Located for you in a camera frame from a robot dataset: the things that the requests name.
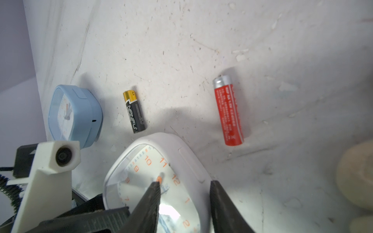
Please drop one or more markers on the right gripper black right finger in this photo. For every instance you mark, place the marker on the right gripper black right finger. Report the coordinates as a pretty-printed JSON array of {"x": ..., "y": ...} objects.
[{"x": 225, "y": 216}]

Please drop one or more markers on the cream work glove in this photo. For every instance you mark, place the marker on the cream work glove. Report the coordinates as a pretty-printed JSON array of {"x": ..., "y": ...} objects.
[{"x": 354, "y": 178}]

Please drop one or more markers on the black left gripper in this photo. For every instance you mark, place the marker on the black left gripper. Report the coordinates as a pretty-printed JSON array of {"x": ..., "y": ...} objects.
[{"x": 90, "y": 217}]

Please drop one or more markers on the black gold AA battery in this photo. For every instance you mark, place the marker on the black gold AA battery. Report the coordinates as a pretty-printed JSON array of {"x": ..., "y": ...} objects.
[{"x": 134, "y": 111}]

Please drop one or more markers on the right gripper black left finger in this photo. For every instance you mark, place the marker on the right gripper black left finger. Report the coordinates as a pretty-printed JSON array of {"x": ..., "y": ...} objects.
[{"x": 144, "y": 218}]

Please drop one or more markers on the light blue alarm clock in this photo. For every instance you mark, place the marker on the light blue alarm clock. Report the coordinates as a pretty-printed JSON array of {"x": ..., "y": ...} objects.
[{"x": 74, "y": 115}]

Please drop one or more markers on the red AA battery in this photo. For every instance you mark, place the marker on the red AA battery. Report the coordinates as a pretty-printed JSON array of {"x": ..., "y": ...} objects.
[{"x": 228, "y": 111}]

